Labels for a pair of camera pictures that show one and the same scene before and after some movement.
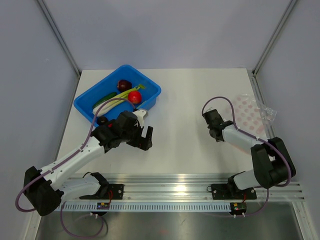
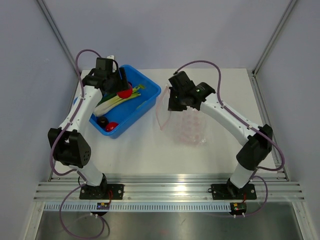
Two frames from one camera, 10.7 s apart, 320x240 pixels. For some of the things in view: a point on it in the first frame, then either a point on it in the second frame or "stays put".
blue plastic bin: (84, 104) stays put
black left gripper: (143, 143) -> (122, 84)
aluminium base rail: (197, 188) stays put
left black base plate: (117, 191) stays put
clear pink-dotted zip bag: (251, 116) -> (189, 126)
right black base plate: (224, 192) stays put
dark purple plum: (102, 120) stays put
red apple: (134, 97) -> (125, 93)
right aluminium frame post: (273, 37) stays put
